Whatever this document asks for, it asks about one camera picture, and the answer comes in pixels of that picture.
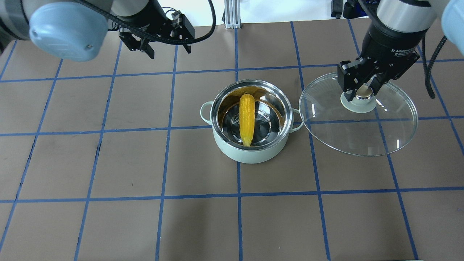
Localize glass pot lid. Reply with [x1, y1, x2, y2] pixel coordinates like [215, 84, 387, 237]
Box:
[299, 72, 419, 157]

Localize pale green metal pot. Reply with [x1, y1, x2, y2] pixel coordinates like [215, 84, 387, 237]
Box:
[199, 79, 303, 164]

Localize yellow corn cob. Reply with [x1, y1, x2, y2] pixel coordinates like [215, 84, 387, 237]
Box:
[239, 94, 255, 147]

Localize aluminium frame post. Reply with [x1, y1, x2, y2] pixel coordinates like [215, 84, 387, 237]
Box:
[223, 0, 242, 29]

